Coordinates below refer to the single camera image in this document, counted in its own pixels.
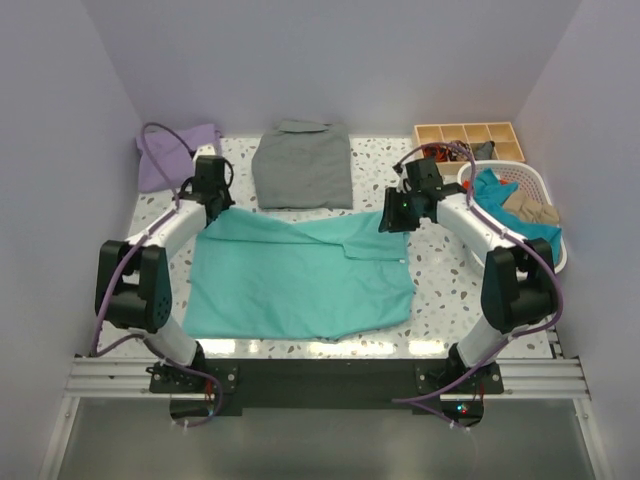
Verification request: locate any wooden compartment box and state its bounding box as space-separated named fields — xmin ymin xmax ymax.
xmin=413 ymin=122 xmax=526 ymax=175

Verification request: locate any beige garment in basket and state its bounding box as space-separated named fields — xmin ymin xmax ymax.
xmin=503 ymin=190 xmax=560 ymax=225

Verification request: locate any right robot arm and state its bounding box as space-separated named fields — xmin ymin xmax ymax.
xmin=379 ymin=158 xmax=563 ymax=396

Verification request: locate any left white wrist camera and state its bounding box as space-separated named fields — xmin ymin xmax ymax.
xmin=193 ymin=143 xmax=219 ymax=159

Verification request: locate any blue t shirt in basket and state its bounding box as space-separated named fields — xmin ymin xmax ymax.
xmin=474 ymin=169 xmax=562 ymax=256

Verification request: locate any aluminium frame rail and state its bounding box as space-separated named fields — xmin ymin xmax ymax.
xmin=39 ymin=325 xmax=598 ymax=479

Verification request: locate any patterned cloth in box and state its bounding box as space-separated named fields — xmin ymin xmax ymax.
xmin=447 ymin=140 xmax=473 ymax=162

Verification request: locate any grey cloth in box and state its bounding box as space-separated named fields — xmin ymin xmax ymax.
xmin=472 ymin=140 xmax=495 ymax=161

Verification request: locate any folded purple shirt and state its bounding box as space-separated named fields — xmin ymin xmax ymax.
xmin=136 ymin=122 xmax=222 ymax=193

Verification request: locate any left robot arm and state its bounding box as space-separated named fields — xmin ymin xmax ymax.
xmin=90 ymin=154 xmax=234 ymax=393

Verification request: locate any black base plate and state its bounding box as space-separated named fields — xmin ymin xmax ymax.
xmin=148 ymin=357 xmax=505 ymax=419

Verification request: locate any folded grey shirt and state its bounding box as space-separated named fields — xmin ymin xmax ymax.
xmin=252 ymin=120 xmax=353 ymax=210

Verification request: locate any teal t shirt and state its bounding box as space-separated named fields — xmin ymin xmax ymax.
xmin=183 ymin=208 xmax=414 ymax=340

